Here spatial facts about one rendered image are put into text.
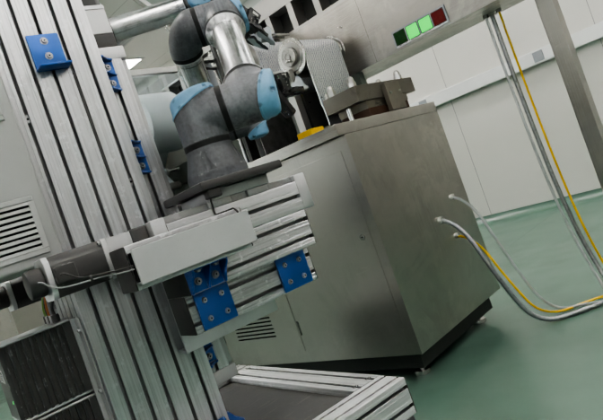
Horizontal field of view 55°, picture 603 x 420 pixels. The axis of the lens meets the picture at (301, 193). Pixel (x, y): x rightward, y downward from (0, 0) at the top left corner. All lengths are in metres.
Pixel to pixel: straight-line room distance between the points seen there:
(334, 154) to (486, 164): 3.09
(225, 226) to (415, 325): 0.96
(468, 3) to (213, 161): 1.29
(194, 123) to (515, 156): 3.70
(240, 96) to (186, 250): 0.42
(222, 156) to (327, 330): 1.03
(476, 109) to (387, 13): 2.52
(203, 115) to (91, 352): 0.59
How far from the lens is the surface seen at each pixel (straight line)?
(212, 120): 1.40
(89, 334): 1.42
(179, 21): 1.78
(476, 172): 4.99
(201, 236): 1.18
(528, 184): 4.85
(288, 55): 2.36
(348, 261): 2.03
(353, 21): 2.59
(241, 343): 2.61
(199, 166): 1.38
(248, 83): 1.41
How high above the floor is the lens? 0.72
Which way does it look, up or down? level
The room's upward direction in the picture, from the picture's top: 20 degrees counter-clockwise
